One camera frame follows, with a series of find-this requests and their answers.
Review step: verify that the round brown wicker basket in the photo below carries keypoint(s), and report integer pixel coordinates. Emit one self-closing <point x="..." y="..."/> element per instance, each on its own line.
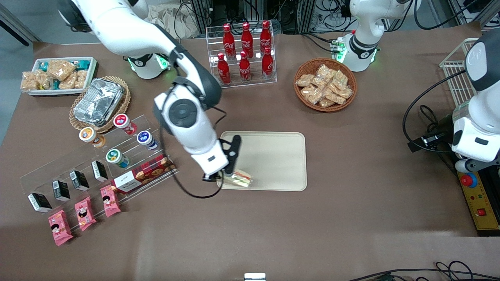
<point x="300" y="99"/>

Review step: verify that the red cola bottle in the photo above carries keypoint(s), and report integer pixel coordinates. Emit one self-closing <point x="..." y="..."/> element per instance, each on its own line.
<point x="229" y="41"/>
<point x="224" y="70"/>
<point x="267" y="64"/>
<point x="245" y="68"/>
<point x="265" y="37"/>
<point x="247" y="39"/>

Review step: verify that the red lid yogurt cup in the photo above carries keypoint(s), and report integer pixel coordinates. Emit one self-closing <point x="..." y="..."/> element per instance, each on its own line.
<point x="124" y="122"/>

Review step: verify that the green lid yogurt cup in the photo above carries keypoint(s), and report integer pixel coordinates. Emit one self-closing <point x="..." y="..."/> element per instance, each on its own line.
<point x="116" y="157"/>

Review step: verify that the oval light wicker basket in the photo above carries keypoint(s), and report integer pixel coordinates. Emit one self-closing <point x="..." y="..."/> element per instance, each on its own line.
<point x="121" y="109"/>

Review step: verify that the teal snack packet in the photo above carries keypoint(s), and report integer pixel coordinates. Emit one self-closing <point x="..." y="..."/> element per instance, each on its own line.
<point x="82" y="63"/>

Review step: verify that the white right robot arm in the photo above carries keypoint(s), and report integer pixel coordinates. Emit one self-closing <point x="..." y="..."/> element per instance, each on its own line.
<point x="117" y="27"/>

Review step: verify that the stacked foil containers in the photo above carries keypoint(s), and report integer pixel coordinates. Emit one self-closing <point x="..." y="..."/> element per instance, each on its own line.
<point x="97" y="101"/>

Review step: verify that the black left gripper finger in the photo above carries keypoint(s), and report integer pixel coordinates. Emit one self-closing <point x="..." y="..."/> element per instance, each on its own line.
<point x="416" y="147"/>

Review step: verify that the crumpled white cloth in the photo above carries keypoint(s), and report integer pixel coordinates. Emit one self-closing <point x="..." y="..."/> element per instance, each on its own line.
<point x="172" y="21"/>

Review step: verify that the triangle sandwich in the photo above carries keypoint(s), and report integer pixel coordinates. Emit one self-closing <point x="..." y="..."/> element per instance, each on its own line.
<point x="242" y="179"/>

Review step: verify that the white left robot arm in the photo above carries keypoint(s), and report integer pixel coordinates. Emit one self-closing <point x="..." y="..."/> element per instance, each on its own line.
<point x="363" y="23"/>

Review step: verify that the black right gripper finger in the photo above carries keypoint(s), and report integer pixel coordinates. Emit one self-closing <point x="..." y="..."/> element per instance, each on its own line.
<point x="225" y="147"/>
<point x="235" y="150"/>

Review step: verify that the clear acrylic tiered stand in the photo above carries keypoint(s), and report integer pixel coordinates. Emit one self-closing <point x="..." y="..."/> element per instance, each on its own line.
<point x="156" y="132"/>

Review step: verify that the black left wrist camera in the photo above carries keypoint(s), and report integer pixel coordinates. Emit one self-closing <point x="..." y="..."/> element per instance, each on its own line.
<point x="437" y="138"/>

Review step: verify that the red plaid cookie box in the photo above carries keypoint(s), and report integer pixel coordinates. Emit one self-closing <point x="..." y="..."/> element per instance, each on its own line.
<point x="142" y="174"/>

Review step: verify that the dark left wrist mount bar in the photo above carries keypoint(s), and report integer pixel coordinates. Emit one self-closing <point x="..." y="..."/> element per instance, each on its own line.
<point x="478" y="165"/>

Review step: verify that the clear acrylic bottle rack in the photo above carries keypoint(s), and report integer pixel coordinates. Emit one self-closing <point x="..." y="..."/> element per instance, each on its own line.
<point x="254" y="84"/>

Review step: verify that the white rectangular snack bin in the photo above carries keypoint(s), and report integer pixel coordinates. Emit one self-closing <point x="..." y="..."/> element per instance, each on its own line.
<point x="93" y="74"/>

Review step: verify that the aluminium frame rack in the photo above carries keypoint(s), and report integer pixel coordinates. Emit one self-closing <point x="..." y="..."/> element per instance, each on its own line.
<point x="289" y="15"/>

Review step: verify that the pink snack packet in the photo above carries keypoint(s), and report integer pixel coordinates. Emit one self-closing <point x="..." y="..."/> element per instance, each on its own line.
<point x="110" y="201"/>
<point x="60" y="228"/>
<point x="85" y="213"/>

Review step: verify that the beige plastic tray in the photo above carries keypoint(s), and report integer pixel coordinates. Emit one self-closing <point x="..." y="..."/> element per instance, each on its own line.
<point x="273" y="160"/>

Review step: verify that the small silver metal bracket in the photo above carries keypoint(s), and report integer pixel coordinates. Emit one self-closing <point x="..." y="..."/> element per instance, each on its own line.
<point x="254" y="276"/>

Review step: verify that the blue lid yogurt cup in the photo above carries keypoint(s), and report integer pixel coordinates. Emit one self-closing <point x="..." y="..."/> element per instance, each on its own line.
<point x="146" y="139"/>

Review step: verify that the bagged rice cracker packet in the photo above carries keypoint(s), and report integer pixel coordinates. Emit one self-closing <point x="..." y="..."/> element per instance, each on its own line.
<point x="68" y="82"/>
<point x="81" y="79"/>
<point x="61" y="69"/>
<point x="29" y="81"/>
<point x="45" y="80"/>

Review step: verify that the small black carton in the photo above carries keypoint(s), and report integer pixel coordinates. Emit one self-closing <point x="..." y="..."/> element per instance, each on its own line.
<point x="40" y="202"/>
<point x="61" y="191"/>
<point x="79" y="180"/>
<point x="99" y="171"/>

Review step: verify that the yellow emergency stop box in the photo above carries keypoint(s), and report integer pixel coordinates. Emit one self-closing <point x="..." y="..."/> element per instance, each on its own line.
<point x="480" y="207"/>

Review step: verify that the clear wrapped snack packet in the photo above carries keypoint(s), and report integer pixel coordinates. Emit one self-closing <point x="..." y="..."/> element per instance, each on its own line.
<point x="335" y="96"/>
<point x="316" y="98"/>
<point x="324" y="71"/>
<point x="320" y="82"/>
<point x="304" y="80"/>
<point x="326" y="103"/>
<point x="308" y="91"/>
<point x="340" y="79"/>
<point x="345" y="93"/>

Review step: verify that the orange lid yogurt cup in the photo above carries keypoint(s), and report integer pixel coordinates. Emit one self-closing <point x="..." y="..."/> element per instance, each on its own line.
<point x="90" y="136"/>

